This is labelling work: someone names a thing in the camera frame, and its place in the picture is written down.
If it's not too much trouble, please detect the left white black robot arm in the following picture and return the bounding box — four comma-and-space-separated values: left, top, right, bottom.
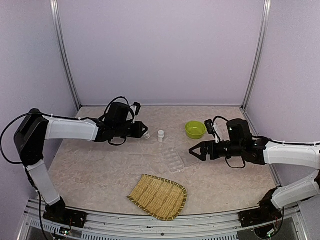
0, 97, 148, 223

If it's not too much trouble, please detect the woven bamboo tray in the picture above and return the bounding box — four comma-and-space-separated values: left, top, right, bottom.
127, 174, 188, 222

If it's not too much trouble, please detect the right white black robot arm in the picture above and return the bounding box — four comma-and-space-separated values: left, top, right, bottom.
189, 118, 320, 227

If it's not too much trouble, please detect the left aluminium frame post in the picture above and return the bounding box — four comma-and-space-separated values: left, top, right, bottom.
50, 0, 82, 111

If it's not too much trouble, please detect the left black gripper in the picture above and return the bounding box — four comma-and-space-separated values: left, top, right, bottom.
115, 121, 148, 139

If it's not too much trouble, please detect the green plastic bowl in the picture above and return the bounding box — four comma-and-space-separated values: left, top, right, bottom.
184, 121, 207, 140

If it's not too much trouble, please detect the aluminium frame post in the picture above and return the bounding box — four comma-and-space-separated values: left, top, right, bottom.
50, 0, 82, 111
241, 0, 272, 112

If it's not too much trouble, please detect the right aluminium frame post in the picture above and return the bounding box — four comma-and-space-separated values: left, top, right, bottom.
241, 0, 272, 112

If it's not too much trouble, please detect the clear plastic pill organizer box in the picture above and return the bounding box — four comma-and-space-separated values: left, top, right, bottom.
161, 147, 199, 173

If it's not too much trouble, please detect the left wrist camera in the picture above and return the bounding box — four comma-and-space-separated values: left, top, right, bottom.
126, 102, 141, 123

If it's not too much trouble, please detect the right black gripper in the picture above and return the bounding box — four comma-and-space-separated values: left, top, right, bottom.
189, 140, 244, 161

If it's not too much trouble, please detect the small white pill bottle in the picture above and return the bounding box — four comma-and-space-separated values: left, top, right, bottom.
143, 132, 151, 140

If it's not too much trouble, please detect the white capped pill bottle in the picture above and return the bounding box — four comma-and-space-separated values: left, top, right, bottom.
157, 130, 165, 143

